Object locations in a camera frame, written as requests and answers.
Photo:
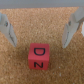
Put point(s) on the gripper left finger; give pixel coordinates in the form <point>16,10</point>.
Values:
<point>8,30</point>

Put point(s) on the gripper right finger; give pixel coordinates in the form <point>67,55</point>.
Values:
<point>71,28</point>

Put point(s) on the pink block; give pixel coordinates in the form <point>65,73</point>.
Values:
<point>39,56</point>

